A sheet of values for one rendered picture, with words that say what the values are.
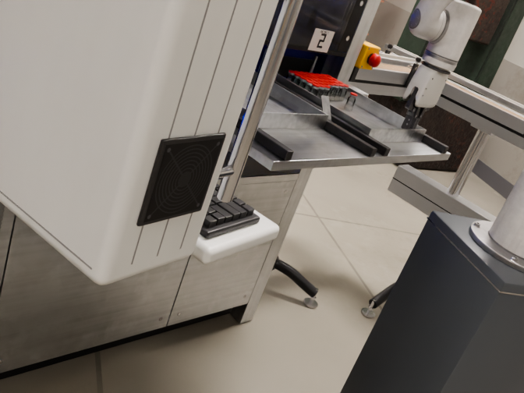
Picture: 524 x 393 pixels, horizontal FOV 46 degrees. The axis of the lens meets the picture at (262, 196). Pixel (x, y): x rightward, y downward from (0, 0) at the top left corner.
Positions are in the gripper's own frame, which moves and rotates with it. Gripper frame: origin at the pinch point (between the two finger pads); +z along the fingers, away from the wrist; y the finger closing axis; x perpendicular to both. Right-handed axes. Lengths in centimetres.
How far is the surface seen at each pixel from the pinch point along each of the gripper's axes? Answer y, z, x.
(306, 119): 35.4, 2.0, -5.1
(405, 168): -86, 38, -38
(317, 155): 44.2, 4.2, 7.2
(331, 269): -77, 93, -45
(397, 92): -61, 7, -42
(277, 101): 29.2, 4.1, -19.8
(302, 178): -8.8, 34.3, -30.9
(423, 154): 3.4, 4.3, 8.5
